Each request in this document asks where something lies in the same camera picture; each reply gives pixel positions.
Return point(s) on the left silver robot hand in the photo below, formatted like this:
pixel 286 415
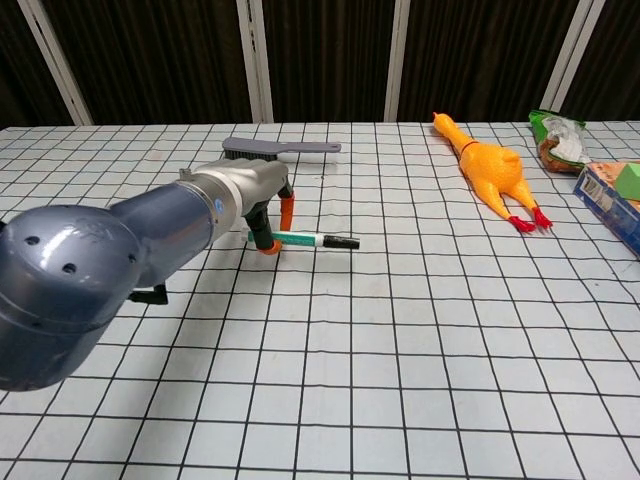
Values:
pixel 250 182

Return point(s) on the white green marker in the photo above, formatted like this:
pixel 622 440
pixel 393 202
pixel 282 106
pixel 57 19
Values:
pixel 300 240

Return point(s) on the small black cap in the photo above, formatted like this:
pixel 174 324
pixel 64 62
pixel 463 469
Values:
pixel 342 242

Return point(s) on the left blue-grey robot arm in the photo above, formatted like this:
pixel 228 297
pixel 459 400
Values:
pixel 75 280

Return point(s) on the grey plastic brush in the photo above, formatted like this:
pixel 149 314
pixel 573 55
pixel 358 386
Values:
pixel 280 148

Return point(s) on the white checkered tablecloth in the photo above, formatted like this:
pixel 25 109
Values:
pixel 400 325

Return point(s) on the yellow rubber chicken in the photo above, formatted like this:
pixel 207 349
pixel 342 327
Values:
pixel 492 172

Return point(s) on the green snack bag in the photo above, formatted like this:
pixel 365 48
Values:
pixel 562 145

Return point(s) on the orange blue biscuit box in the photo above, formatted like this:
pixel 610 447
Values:
pixel 602 200

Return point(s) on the green cube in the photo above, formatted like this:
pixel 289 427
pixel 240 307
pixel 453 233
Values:
pixel 631 181

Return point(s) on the grey aluminium frame post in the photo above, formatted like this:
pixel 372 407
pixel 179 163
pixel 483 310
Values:
pixel 255 60
pixel 572 55
pixel 397 60
pixel 57 62

